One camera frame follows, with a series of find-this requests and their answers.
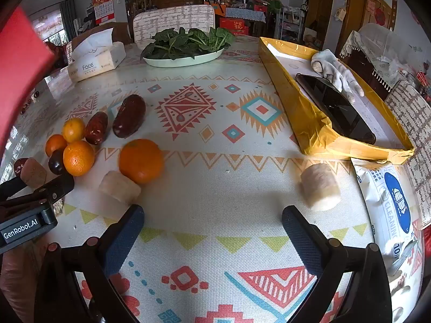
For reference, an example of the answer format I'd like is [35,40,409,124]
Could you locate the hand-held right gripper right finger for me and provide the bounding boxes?
[281,205,394,323]

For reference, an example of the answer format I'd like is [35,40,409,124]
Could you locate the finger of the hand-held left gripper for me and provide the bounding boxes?
[0,177,27,200]
[0,174,75,213]

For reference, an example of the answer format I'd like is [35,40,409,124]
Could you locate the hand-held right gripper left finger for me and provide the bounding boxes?
[34,205,145,323]

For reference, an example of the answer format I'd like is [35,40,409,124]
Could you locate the dark brown chestnut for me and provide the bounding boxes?
[48,149,67,175]

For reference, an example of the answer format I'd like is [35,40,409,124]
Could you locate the small red date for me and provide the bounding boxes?
[13,157,29,179]

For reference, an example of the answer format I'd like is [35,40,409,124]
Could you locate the medium deep orange tangerine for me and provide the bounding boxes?
[63,140,95,177]

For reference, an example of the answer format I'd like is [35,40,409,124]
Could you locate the small deep orange tangerine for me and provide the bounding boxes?
[45,134,68,158]

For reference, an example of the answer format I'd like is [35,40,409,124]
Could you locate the yellowish orange tangerine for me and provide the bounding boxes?
[62,118,86,143]

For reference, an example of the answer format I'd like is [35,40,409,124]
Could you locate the medium red date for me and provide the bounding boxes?
[84,112,108,145]

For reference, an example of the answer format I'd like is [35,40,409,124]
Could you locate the large orange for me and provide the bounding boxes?
[119,139,164,185]

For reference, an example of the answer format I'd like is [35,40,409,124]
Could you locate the large dark red date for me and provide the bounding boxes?
[113,94,146,138]

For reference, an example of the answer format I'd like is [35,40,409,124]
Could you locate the person's left hand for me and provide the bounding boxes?
[0,242,46,323]

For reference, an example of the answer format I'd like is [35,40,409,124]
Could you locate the white wet wipes packet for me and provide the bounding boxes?
[350,156,425,266]

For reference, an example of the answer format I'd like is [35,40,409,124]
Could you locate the patterned printed tablecloth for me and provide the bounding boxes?
[0,35,425,323]

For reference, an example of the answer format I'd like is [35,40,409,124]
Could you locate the yellow cardboard box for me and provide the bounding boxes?
[258,36,415,165]

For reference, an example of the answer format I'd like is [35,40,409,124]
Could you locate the white tissue box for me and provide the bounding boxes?
[67,28,127,83]

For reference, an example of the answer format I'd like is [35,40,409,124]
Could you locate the brown wooden chair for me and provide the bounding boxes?
[77,22,133,45]

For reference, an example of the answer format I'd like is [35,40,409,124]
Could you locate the pale green oval plate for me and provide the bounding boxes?
[142,47,225,68]

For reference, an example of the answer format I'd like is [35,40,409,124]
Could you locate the white work glove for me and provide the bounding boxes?
[310,49,365,105]

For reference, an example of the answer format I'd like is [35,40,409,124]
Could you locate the green spinach leaves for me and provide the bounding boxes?
[140,27,235,60]

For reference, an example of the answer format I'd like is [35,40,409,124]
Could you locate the lace covered chair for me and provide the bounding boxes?
[340,23,415,91]

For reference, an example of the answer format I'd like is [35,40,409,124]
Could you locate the wall calendar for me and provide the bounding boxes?
[92,0,113,24]

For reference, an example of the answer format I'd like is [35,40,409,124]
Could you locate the white wire rack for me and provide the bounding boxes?
[274,5,305,41]

